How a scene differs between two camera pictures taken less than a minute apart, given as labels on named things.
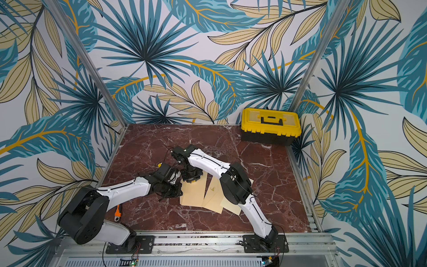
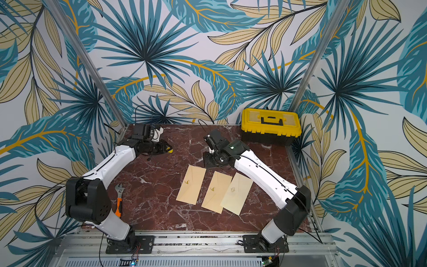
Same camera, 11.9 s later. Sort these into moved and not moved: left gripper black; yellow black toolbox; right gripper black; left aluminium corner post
Moved: left gripper black; right gripper black
Not moved: left aluminium corner post; yellow black toolbox
